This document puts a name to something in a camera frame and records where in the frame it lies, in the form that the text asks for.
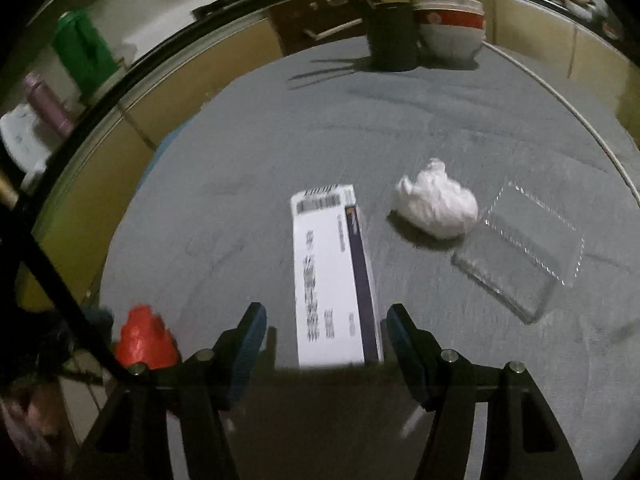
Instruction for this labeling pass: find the white bowl with red band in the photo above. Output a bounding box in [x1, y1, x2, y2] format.
[417, 10, 487, 61]

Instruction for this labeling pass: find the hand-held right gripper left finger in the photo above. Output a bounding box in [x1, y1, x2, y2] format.
[70, 302, 268, 480]

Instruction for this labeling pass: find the clear plastic tray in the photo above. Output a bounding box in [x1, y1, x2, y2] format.
[452, 177, 586, 325]

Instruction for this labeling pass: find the white thin rod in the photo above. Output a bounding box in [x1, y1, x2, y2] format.
[481, 41, 638, 201]

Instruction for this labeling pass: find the blue tablecloth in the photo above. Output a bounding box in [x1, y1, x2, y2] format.
[135, 125, 191, 196]

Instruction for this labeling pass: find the pink thermos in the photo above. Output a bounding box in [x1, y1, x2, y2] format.
[22, 71, 76, 138]

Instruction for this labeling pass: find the green thermos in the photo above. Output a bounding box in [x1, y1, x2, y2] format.
[51, 8, 121, 106]

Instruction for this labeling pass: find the red plastic bag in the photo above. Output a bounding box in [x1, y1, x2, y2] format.
[114, 304, 181, 368]

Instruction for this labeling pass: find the white red-rimmed bowl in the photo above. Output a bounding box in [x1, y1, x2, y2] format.
[410, 0, 486, 17]

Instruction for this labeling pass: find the white box with purple stripe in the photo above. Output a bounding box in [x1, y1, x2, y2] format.
[291, 184, 385, 368]

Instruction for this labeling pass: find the white plastic appliance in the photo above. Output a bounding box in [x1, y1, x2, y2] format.
[0, 102, 53, 196]

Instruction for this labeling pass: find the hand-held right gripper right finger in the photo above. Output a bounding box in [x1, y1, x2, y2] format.
[385, 302, 583, 480]

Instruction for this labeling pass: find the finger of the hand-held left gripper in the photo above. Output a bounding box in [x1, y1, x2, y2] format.
[82, 305, 118, 341]

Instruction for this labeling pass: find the black cup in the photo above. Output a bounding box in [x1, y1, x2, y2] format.
[362, 2, 420, 72]

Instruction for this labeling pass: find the gas stove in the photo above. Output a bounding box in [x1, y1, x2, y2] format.
[192, 0, 261, 18]

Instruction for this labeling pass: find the dark brown cabinet front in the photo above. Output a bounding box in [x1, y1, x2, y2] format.
[270, 0, 373, 56]

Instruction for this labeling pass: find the white tissue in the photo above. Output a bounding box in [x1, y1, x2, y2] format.
[390, 157, 480, 240]

